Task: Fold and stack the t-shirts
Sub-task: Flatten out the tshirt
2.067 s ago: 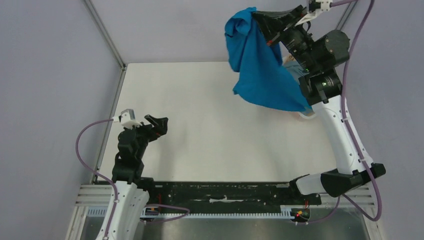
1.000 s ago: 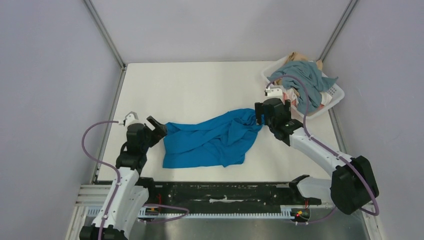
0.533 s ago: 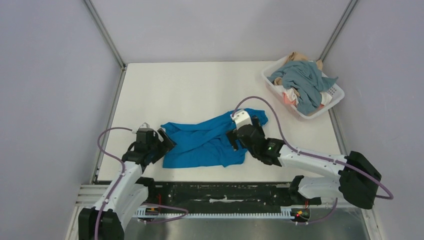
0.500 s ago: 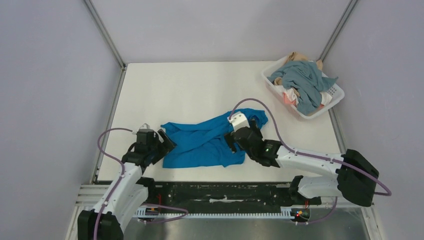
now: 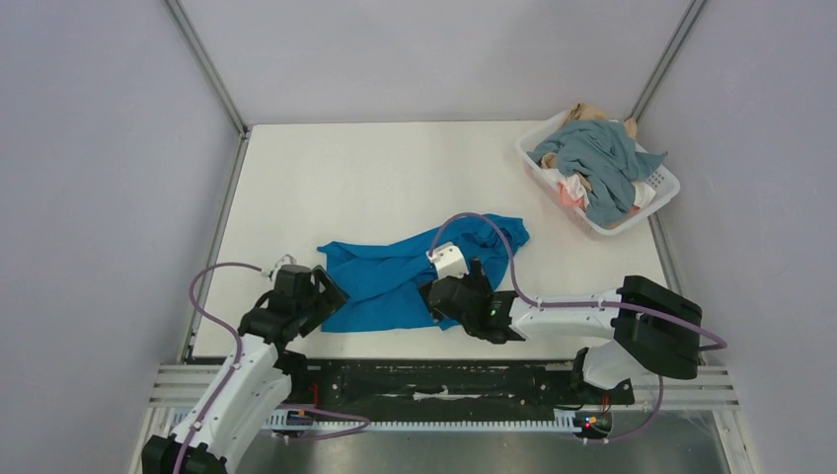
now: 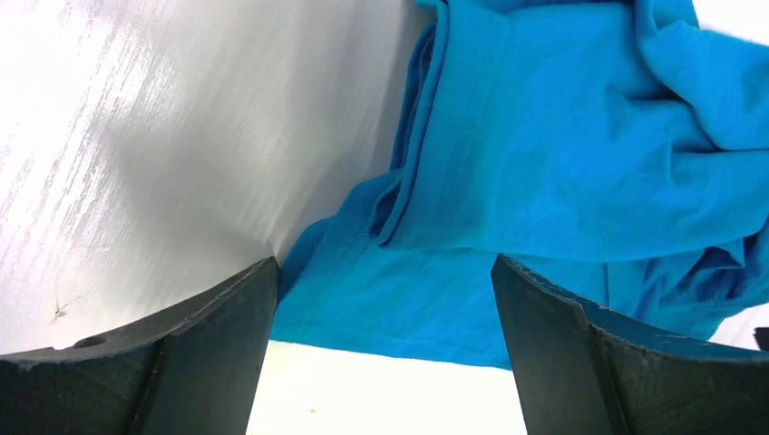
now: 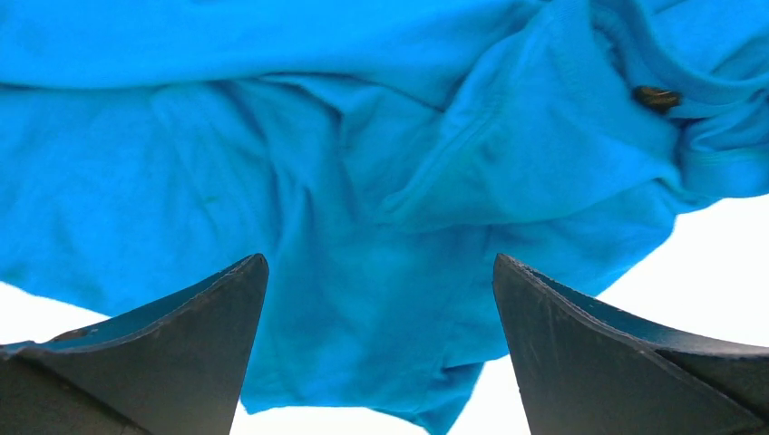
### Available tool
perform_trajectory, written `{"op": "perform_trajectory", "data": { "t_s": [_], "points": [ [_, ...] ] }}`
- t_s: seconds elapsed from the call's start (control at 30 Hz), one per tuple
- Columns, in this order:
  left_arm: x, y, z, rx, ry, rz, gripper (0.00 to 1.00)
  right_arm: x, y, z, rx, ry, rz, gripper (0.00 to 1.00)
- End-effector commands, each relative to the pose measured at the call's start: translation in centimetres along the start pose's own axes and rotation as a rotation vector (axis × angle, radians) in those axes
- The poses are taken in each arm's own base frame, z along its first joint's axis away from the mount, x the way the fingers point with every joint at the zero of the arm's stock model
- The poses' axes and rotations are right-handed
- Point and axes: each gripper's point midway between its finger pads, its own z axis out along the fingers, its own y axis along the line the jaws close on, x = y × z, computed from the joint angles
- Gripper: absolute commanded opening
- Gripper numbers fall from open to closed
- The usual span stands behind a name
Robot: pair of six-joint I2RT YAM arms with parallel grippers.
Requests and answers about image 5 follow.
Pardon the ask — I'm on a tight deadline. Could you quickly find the blue t-shirt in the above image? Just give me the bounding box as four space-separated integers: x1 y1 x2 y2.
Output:
318 213 529 333

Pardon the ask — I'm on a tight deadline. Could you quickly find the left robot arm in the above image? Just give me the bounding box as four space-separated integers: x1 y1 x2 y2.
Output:
140 264 348 473

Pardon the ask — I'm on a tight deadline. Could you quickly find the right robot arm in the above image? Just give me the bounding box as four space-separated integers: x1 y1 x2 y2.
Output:
419 261 702 403

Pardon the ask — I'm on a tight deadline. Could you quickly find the pink t-shirt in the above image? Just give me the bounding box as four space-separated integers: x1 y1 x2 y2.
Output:
559 183 654 216

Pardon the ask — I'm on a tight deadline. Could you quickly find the white t-shirt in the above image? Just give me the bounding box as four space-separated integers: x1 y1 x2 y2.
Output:
542 169 656 211

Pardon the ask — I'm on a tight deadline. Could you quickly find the grey-blue t-shirt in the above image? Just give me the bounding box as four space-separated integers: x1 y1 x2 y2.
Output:
527 120 667 227

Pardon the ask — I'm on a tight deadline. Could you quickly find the beige t-shirt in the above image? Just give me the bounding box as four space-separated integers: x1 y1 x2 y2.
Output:
538 102 638 169

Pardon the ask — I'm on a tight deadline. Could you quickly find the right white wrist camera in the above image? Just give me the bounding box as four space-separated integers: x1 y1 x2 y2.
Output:
427 242 469 279

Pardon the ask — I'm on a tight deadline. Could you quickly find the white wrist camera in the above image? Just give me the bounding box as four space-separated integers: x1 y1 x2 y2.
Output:
261 254 297 280
427 242 469 279

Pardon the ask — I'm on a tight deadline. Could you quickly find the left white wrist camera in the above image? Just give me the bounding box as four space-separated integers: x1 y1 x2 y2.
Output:
261 254 297 280

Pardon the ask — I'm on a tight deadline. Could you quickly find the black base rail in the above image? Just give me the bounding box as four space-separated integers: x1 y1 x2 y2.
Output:
287 358 635 422

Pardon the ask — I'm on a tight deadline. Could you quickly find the white cable duct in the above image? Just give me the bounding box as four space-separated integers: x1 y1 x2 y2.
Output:
171 405 609 435

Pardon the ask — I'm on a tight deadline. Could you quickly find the aluminium frame left post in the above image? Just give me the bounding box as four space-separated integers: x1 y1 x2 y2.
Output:
164 0 251 361

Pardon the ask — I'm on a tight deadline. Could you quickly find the aluminium frame post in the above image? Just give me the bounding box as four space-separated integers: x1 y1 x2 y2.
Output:
164 0 251 361
630 0 710 122

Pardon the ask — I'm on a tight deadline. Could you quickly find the aluminium frame right post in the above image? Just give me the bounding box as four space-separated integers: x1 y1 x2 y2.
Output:
630 0 710 122

